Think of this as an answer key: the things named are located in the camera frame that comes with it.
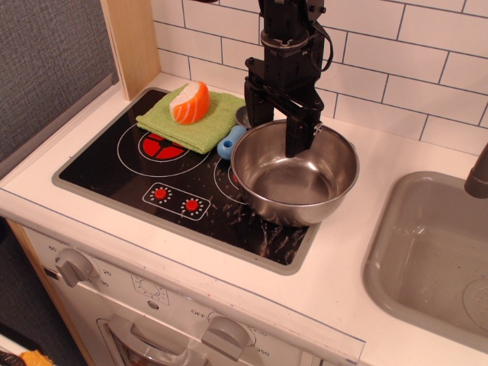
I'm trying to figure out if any grey and blue measuring spoon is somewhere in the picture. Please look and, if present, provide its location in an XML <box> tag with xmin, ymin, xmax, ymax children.
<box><xmin>217</xmin><ymin>106</ymin><xmax>251</xmax><ymax>161</ymax></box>

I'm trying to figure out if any left grey timer knob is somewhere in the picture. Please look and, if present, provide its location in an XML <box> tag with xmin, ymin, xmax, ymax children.
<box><xmin>55</xmin><ymin>248</ymin><xmax>94</xmax><ymax>287</ymax></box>

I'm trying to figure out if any light wooden side post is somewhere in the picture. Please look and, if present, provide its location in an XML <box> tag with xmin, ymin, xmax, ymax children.
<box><xmin>101</xmin><ymin>0</ymin><xmax>161</xmax><ymax>101</ymax></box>

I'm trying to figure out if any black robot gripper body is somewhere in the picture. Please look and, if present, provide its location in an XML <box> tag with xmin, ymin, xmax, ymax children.
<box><xmin>246</xmin><ymin>37</ymin><xmax>325</xmax><ymax>117</ymax></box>

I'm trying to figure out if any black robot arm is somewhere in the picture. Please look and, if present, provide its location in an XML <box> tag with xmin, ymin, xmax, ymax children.
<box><xmin>245</xmin><ymin>1</ymin><xmax>332</xmax><ymax>157</ymax></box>

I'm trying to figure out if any right red stove button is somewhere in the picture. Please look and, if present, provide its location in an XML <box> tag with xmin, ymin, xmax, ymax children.
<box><xmin>185</xmin><ymin>199</ymin><xmax>200</xmax><ymax>212</ymax></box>

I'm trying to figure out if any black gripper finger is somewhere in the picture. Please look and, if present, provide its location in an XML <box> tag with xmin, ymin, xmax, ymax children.
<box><xmin>285</xmin><ymin>113</ymin><xmax>322</xmax><ymax>158</ymax></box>
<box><xmin>244</xmin><ymin>82</ymin><xmax>275</xmax><ymax>127</ymax></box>

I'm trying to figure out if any grey toy faucet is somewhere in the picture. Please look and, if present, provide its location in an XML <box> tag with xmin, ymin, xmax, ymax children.
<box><xmin>464</xmin><ymin>144</ymin><xmax>488</xmax><ymax>199</ymax></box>

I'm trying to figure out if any right grey oven knob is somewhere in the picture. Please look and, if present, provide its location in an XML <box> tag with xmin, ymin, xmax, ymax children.
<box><xmin>201</xmin><ymin>316</ymin><xmax>250</xmax><ymax>361</ymax></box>

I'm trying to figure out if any grey oven door handle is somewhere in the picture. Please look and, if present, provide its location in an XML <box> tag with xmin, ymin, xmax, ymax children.
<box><xmin>106</xmin><ymin>315</ymin><xmax>209</xmax><ymax>365</ymax></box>

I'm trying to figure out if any orange salmon sushi toy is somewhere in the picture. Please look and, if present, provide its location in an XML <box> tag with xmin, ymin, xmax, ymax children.
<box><xmin>169</xmin><ymin>82</ymin><xmax>210</xmax><ymax>125</ymax></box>

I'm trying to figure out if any green folded cloth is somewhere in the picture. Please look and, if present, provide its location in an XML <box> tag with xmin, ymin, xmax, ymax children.
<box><xmin>136</xmin><ymin>82</ymin><xmax>245</xmax><ymax>154</ymax></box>

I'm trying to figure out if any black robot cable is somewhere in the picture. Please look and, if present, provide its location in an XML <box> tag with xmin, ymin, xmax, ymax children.
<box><xmin>310</xmin><ymin>21</ymin><xmax>335</xmax><ymax>73</ymax></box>

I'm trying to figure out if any red stove button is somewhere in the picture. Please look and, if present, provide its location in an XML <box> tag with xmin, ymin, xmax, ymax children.
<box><xmin>153</xmin><ymin>188</ymin><xmax>168</xmax><ymax>201</ymax></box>
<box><xmin>185</xmin><ymin>199</ymin><xmax>200</xmax><ymax>212</ymax></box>

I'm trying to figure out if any left red stove button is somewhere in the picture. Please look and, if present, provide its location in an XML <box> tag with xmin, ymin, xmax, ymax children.
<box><xmin>153</xmin><ymin>188</ymin><xmax>168</xmax><ymax>201</ymax></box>

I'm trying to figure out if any stainless steel pot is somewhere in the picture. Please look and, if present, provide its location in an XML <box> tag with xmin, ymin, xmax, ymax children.
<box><xmin>230</xmin><ymin>120</ymin><xmax>360</xmax><ymax>227</ymax></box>

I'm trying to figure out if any orange object at bottom left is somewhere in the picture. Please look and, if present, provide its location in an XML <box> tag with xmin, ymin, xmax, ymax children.
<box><xmin>19</xmin><ymin>350</ymin><xmax>54</xmax><ymax>366</ymax></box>

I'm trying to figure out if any grey toy sink basin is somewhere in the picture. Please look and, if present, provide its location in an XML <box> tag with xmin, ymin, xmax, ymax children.
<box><xmin>364</xmin><ymin>172</ymin><xmax>487</xmax><ymax>352</ymax></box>

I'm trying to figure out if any black toy stovetop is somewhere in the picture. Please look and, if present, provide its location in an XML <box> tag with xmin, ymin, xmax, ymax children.
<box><xmin>53</xmin><ymin>88</ymin><xmax>317</xmax><ymax>275</ymax></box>

